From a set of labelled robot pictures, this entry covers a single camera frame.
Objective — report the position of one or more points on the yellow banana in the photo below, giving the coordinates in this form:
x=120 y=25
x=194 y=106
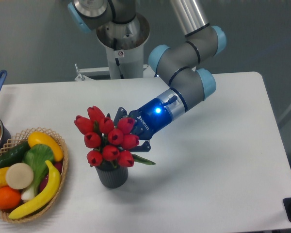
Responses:
x=47 y=194

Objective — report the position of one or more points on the dark red vegetable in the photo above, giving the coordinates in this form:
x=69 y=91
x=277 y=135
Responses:
x=59 y=166

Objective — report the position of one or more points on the beige round disc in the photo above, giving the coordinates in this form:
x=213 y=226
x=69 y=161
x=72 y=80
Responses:
x=19 y=176

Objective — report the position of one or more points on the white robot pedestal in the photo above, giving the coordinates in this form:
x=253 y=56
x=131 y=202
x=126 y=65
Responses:
x=124 y=45

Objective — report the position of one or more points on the green cucumber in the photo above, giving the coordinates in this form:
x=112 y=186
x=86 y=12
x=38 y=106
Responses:
x=14 y=155

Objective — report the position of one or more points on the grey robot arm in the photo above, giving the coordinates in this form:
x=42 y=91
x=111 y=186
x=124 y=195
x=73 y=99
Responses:
x=177 y=67

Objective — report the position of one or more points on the green bok choy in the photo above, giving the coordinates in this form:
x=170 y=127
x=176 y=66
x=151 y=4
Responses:
x=35 y=158

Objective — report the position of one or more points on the orange fruit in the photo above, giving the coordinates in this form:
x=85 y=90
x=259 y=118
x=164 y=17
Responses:
x=9 y=198

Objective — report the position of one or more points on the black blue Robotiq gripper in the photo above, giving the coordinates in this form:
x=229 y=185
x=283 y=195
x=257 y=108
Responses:
x=149 y=119

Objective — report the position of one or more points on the dark grey ribbed vase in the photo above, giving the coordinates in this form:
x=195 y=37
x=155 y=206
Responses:
x=112 y=176

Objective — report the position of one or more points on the red tulip bouquet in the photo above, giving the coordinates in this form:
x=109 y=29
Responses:
x=111 y=144

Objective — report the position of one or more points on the woven wicker basket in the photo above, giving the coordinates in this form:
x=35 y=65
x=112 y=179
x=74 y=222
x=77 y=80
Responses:
x=21 y=137

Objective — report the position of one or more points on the white metal base frame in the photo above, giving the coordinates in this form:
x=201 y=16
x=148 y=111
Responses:
x=103 y=73

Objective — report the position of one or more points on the yellow squash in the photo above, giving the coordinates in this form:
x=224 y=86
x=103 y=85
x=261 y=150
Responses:
x=43 y=138

